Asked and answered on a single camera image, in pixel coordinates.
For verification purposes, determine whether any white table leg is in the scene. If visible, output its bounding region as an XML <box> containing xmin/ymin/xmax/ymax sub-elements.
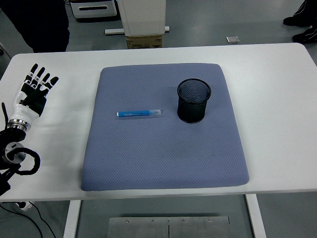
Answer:
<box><xmin>245</xmin><ymin>194</ymin><xmax>267</xmax><ymax>238</ymax></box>
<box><xmin>62</xmin><ymin>199</ymin><xmax>82</xmax><ymax>238</ymax></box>

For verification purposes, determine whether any blue-grey textured mat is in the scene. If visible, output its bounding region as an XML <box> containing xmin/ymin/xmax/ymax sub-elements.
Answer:
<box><xmin>80</xmin><ymin>62</ymin><xmax>250</xmax><ymax>192</ymax></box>

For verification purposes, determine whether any white base bar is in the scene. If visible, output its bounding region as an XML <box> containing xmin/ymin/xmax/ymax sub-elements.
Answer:
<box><xmin>104</xmin><ymin>25</ymin><xmax>170</xmax><ymax>35</ymax></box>

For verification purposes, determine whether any person in dark trousers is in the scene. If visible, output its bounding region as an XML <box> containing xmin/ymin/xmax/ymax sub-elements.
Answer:
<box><xmin>0</xmin><ymin>0</ymin><xmax>70</xmax><ymax>53</ymax></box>

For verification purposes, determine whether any white device with dark slot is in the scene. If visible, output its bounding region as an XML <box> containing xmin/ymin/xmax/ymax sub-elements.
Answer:
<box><xmin>69</xmin><ymin>0</ymin><xmax>117</xmax><ymax>19</ymax></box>

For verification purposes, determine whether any white cabinet unit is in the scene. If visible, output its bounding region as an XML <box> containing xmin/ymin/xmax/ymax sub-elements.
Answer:
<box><xmin>117</xmin><ymin>0</ymin><xmax>167</xmax><ymax>37</ymax></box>

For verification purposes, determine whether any black mesh pen holder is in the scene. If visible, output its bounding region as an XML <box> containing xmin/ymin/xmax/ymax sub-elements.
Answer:
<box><xmin>176</xmin><ymin>78</ymin><xmax>212</xmax><ymax>124</ymax></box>

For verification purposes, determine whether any black floor cable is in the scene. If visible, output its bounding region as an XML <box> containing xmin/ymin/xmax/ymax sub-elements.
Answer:
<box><xmin>0</xmin><ymin>202</ymin><xmax>57</xmax><ymax>238</ymax></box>

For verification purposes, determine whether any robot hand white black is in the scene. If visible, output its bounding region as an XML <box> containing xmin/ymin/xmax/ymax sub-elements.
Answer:
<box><xmin>9</xmin><ymin>63</ymin><xmax>59</xmax><ymax>122</ymax></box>

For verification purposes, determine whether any blue marker clear cap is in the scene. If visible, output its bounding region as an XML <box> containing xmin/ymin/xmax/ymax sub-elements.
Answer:
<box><xmin>115</xmin><ymin>109</ymin><xmax>164</xmax><ymax>119</ymax></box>

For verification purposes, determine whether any brown cardboard box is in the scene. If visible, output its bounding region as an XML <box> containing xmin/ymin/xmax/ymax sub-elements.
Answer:
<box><xmin>126</xmin><ymin>34</ymin><xmax>163</xmax><ymax>50</ymax></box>

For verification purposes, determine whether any person in striped trousers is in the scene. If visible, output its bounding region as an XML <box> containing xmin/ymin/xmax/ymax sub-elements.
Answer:
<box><xmin>283</xmin><ymin>0</ymin><xmax>317</xmax><ymax>43</ymax></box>

